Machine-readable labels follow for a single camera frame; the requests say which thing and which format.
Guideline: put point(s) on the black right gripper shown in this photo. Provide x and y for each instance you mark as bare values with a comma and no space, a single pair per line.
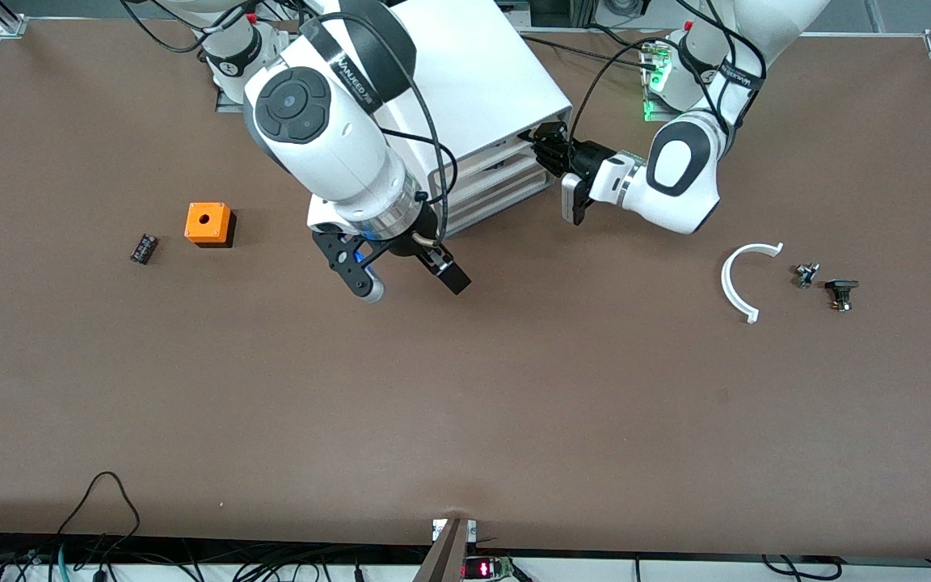
417,243

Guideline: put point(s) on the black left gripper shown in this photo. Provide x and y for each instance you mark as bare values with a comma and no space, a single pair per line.
584,158

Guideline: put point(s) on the white drawer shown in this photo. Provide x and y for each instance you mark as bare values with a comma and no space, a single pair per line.
498,152
506,199
506,175

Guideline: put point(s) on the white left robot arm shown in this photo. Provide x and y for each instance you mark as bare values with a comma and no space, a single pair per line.
684,162

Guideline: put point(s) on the white drawer cabinet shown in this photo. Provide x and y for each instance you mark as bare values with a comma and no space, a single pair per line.
482,73

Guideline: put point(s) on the orange box with black base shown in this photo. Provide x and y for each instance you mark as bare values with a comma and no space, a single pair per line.
207,220

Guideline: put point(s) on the device with red display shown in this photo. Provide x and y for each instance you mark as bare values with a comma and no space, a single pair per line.
483,569

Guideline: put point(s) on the small black electronic component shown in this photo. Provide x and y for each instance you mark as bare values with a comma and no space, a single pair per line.
145,248

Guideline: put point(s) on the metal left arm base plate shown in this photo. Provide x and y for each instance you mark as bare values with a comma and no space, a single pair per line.
648,109

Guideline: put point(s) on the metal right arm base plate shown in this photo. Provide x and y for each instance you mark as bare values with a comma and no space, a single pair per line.
227,103

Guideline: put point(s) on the small metal switch part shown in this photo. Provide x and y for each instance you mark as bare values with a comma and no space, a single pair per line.
806,276

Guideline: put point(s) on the black flat-head switch part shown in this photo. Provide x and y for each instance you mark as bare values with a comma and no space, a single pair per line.
841,286

